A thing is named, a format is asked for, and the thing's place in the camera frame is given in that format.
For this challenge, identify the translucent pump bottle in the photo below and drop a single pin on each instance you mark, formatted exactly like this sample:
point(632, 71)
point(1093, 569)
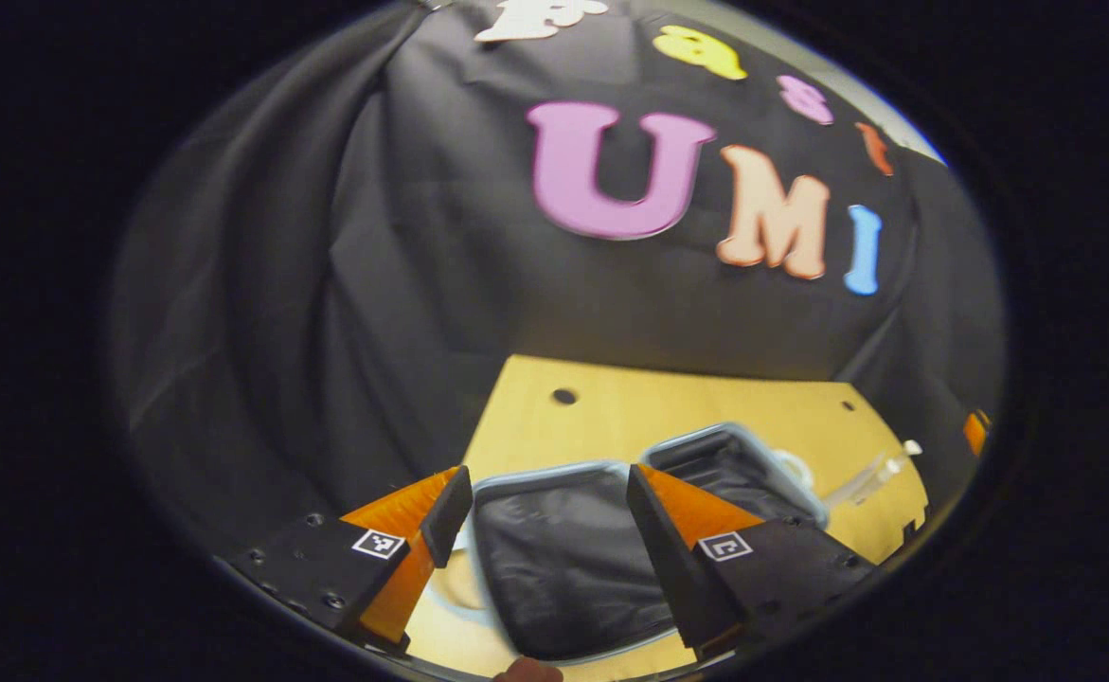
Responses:
point(871, 475)

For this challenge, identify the black backdrop cloth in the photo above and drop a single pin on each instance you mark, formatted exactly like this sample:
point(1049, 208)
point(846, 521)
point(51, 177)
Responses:
point(327, 284)

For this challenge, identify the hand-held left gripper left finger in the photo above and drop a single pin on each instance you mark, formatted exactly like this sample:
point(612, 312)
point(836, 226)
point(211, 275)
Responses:
point(445, 519)

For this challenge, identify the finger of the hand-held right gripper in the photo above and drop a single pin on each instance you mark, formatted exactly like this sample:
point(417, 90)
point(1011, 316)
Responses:
point(975, 433)

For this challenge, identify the light blue suitcase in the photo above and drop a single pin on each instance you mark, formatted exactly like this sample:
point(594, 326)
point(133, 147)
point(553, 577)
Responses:
point(563, 559)

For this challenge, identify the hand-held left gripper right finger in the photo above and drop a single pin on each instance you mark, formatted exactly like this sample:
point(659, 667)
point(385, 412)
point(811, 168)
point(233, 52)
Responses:
point(663, 559)

